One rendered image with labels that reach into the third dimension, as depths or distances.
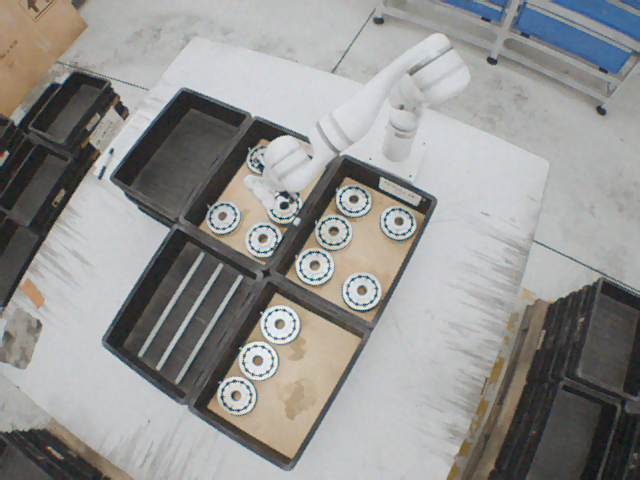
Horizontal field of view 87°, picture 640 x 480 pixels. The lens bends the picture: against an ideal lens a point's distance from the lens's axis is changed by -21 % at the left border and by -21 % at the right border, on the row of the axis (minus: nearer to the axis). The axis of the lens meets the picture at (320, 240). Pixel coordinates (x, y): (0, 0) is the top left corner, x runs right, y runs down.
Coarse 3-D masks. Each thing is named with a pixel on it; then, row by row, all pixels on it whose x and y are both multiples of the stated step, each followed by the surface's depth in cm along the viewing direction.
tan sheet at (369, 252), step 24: (312, 240) 117; (360, 240) 117; (384, 240) 117; (408, 240) 117; (336, 264) 115; (360, 264) 115; (384, 264) 114; (312, 288) 113; (336, 288) 112; (360, 288) 112; (384, 288) 112
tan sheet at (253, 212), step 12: (264, 144) 129; (324, 168) 125; (240, 180) 125; (228, 192) 124; (240, 192) 124; (276, 192) 123; (300, 192) 123; (240, 204) 122; (252, 204) 122; (252, 216) 121; (264, 216) 121; (204, 228) 120; (240, 228) 120; (228, 240) 118; (240, 240) 118; (264, 240) 118
